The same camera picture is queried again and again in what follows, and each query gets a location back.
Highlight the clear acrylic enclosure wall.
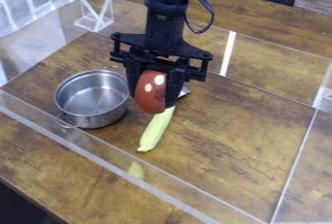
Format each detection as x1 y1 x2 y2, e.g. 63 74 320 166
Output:
0 4 332 224

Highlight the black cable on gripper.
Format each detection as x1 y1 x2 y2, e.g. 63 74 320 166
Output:
184 0 217 35

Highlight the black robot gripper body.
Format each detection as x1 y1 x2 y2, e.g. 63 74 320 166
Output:
109 0 214 82

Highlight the clear acrylic triangular bracket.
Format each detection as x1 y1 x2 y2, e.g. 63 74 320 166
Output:
74 0 114 32

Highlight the spoon with yellow-green handle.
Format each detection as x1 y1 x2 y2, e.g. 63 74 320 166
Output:
138 83 189 152

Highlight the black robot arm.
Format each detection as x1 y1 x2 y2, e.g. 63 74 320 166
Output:
110 0 213 113

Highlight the small silver pot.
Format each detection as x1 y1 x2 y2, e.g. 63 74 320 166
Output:
55 66 130 129

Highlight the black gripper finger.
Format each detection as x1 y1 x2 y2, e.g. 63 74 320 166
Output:
166 65 188 108
126 60 145 96

